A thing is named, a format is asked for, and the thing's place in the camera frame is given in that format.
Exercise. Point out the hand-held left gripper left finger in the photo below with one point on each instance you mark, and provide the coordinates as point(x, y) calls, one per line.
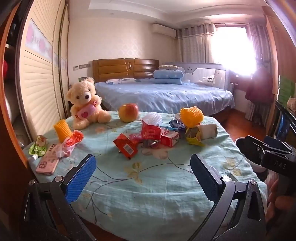
point(81, 176)

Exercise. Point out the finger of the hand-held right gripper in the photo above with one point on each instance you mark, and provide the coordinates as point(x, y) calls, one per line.
point(251, 148)

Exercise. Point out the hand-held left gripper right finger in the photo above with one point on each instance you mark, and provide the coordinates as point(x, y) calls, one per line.
point(203, 176)

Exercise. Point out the yellow-green wrapper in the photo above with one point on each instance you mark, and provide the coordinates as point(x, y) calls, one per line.
point(193, 135)

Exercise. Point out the white paper pack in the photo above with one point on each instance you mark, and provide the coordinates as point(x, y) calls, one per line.
point(208, 131)

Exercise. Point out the red and white carton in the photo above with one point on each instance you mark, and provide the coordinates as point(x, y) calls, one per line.
point(168, 138)

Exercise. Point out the red box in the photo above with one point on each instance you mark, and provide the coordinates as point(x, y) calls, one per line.
point(126, 146)

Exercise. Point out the blue wrapper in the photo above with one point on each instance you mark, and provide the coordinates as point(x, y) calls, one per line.
point(175, 125)

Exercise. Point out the orange foam net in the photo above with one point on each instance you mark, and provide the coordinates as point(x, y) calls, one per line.
point(192, 115)

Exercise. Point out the shiny wrapper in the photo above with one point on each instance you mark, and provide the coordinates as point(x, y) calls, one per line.
point(149, 143)

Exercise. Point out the white foam net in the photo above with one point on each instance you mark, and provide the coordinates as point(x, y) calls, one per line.
point(152, 118)

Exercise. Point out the person's right hand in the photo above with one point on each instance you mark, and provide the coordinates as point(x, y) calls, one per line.
point(272, 194)

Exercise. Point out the pink phone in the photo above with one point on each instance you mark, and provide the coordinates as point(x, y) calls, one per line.
point(47, 164)

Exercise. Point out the red and white plastic bag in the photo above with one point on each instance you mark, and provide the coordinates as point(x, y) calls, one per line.
point(71, 139)

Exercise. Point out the black glossy cabinet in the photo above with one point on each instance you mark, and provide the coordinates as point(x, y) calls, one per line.
point(277, 111)

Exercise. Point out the yellow tubular foam net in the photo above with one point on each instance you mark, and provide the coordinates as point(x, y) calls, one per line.
point(61, 129)

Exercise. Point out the green drink pouch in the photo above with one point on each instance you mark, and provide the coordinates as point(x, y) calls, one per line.
point(38, 148)

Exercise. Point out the light green floral sheet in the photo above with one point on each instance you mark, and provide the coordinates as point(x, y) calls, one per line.
point(150, 180)

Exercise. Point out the brown plush toy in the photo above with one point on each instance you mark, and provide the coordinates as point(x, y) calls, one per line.
point(291, 103)

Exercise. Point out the red coat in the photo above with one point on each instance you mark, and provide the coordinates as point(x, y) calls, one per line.
point(260, 85)

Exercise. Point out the stack of green boxes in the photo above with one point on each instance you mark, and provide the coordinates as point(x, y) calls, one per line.
point(286, 90)

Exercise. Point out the red apple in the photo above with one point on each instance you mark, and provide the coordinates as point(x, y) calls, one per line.
point(128, 113)

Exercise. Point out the white printed cushion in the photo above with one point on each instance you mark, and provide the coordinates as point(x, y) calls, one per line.
point(207, 80)

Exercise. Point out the cream teddy bear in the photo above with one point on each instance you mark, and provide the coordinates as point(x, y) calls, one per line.
point(83, 92)

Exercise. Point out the bed with blue sheet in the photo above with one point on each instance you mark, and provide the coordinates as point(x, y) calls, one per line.
point(161, 95)

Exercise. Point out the wardrobe with louvred doors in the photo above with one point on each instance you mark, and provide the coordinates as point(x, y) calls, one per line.
point(39, 92)

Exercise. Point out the grey dotted curtain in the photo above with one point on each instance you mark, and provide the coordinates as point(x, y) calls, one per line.
point(196, 44)
point(260, 46)

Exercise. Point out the flat blue printed pillow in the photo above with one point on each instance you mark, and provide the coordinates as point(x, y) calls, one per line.
point(120, 80)

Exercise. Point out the blue pillows stack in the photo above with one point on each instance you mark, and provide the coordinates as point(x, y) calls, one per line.
point(167, 76)

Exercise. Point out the wooden headboard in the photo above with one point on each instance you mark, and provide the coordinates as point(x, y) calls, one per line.
point(115, 69)

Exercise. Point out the small patterned pillow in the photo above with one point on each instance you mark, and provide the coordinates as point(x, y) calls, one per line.
point(168, 67)

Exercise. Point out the white air conditioner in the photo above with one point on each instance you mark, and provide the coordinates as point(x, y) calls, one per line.
point(163, 30)

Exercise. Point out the grey bed guard rail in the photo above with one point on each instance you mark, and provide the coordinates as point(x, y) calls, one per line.
point(201, 68)

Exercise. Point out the photo frame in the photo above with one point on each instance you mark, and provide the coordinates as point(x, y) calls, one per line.
point(82, 79)

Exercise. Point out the wall switch panel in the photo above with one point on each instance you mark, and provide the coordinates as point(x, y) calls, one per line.
point(81, 67)

